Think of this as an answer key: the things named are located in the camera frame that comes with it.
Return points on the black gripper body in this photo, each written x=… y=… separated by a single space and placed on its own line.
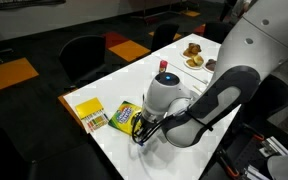
x=149 y=123

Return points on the small red shaker bottle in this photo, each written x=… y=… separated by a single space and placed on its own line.
x=163 y=66

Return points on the dark chocolate bread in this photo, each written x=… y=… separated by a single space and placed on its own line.
x=211 y=65

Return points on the white plate under chocolate bread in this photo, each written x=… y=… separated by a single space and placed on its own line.
x=208 y=69

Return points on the green yellow Crayola marker box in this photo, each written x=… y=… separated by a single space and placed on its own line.
x=123 y=116

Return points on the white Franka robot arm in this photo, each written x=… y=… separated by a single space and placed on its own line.
x=237 y=73

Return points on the yellow open crayon pack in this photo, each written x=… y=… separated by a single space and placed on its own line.
x=91 y=113

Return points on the golden brown bun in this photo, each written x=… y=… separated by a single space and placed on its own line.
x=192 y=49

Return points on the yellow sliced bread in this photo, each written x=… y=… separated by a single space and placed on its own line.
x=195 y=61

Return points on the white rounded housing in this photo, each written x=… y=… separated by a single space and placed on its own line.
x=285 y=166

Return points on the aluminium rail pieces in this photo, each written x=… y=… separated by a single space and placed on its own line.
x=274 y=146

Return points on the white plate under brown bun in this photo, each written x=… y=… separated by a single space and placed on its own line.
x=183 y=55

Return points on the white plate under yellow bread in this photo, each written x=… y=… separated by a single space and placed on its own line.
x=192 y=66

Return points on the black office chair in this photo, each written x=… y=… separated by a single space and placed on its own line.
x=82 y=58
x=217 y=31
x=277 y=96
x=164 y=35

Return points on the person in white shirt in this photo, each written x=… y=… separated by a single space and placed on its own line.
x=240 y=10

